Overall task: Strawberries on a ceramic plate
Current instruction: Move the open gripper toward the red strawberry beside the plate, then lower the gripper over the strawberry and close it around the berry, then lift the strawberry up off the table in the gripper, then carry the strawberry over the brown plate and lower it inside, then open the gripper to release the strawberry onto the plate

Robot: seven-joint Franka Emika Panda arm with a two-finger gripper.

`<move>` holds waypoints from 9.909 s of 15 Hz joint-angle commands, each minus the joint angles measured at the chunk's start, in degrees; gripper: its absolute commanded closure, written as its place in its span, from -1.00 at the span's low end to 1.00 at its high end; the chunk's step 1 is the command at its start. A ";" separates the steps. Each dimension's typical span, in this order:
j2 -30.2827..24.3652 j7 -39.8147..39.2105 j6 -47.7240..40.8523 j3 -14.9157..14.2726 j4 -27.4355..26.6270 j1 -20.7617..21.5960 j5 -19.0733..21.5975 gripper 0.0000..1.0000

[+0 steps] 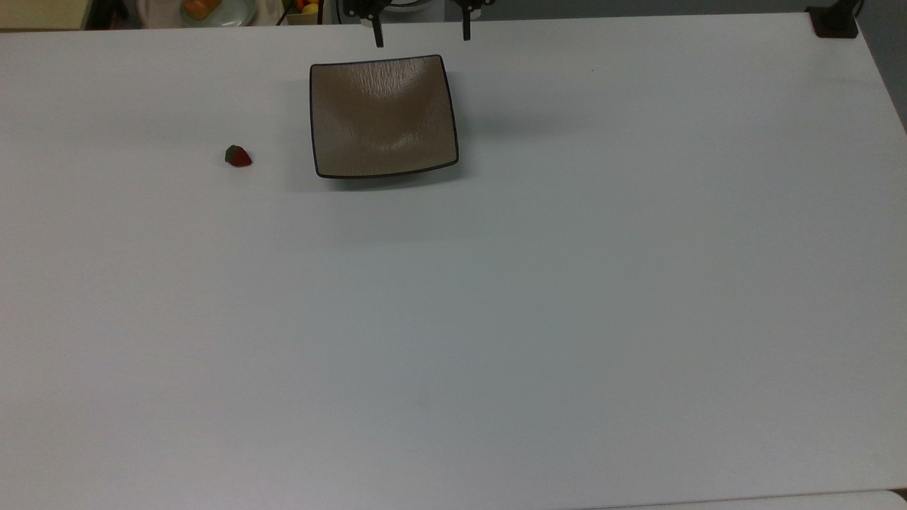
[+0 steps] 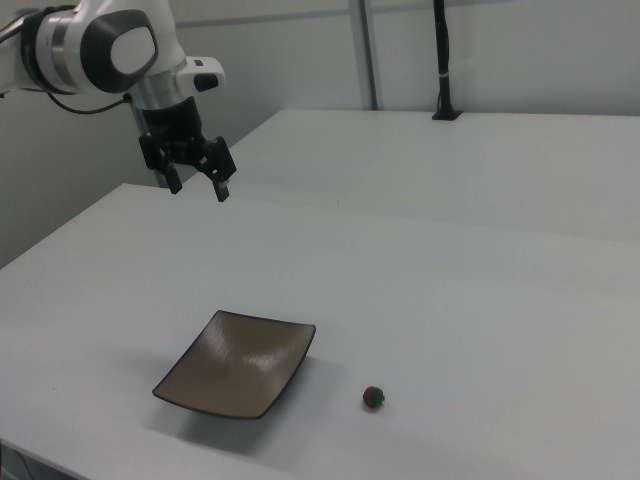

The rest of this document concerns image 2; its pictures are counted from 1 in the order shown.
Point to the square brown ceramic plate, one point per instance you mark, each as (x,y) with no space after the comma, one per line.
(235,365)

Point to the grey metal wall post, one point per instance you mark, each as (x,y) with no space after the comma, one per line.
(364,50)

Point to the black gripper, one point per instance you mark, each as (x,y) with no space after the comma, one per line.
(172,120)

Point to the small red strawberry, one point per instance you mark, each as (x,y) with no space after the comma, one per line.
(373,397)

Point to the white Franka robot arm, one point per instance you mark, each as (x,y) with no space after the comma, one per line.
(125,50)

